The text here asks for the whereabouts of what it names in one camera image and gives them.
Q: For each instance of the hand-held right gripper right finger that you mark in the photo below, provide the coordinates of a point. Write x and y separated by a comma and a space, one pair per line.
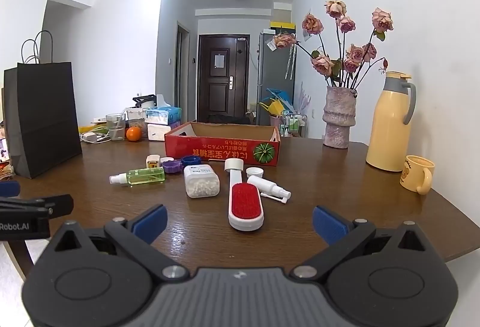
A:
330, 224

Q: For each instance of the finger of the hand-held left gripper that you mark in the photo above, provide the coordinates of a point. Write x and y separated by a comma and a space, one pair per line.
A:
56, 205
9, 189

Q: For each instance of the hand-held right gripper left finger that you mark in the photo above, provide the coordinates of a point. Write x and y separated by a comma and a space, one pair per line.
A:
150, 224

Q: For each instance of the green spray bottle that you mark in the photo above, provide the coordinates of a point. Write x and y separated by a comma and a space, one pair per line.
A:
146, 176

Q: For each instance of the purple gear toy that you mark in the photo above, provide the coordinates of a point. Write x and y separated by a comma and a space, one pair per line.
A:
171, 166

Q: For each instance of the small cream box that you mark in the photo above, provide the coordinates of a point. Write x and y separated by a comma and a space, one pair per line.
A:
153, 162

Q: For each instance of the small white cap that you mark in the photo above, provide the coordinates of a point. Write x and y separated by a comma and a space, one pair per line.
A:
167, 160

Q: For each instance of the white nasal spray bottle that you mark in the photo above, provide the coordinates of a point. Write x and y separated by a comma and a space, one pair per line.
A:
262, 185

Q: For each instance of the white red lint brush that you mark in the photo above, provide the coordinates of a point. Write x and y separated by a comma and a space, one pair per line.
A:
245, 205

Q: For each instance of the white screw cap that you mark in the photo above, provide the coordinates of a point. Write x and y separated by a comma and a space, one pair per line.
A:
255, 172

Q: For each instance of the red cardboard box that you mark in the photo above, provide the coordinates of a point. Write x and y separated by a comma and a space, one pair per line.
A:
221, 152

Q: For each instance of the white charger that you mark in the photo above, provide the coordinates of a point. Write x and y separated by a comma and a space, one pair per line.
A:
90, 137

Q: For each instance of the black monitor panel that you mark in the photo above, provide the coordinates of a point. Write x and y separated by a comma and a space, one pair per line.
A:
41, 117

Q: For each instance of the yellow green packet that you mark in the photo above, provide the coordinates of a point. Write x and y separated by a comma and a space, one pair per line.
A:
95, 127

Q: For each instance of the orange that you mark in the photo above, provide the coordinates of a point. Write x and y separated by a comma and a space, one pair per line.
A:
134, 134

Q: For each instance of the yellow mug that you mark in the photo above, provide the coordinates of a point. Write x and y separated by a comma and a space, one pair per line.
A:
412, 173

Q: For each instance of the clear drinking glass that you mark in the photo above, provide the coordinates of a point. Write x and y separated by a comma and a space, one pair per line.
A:
116, 128

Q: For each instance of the clear food container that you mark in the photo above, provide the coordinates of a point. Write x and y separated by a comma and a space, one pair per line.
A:
135, 119

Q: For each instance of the metal storage rack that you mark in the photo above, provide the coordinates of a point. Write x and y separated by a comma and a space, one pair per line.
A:
296, 123

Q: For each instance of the pink stone vase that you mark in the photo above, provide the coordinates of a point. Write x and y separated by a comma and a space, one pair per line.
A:
338, 117

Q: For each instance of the blue tissue pack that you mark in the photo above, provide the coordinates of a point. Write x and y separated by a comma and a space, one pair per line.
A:
163, 115

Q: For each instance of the yellow thermos jug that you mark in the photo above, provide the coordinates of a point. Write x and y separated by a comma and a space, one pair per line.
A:
386, 124

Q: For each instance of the pink bucket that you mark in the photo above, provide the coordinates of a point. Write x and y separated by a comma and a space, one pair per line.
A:
276, 121

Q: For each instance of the black plastic device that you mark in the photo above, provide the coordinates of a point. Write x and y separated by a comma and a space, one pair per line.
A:
144, 100

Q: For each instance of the dark brown door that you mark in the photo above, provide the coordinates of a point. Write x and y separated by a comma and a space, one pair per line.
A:
221, 98

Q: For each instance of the grey fridge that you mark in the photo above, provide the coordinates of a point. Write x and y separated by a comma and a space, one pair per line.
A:
273, 76

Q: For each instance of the bunch of dried roses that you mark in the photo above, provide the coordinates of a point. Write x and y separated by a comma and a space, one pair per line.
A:
322, 64

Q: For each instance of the paper sheet on door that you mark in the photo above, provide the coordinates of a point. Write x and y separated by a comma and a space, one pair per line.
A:
219, 60

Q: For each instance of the yellow flat box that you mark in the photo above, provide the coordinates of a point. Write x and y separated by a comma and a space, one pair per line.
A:
283, 25

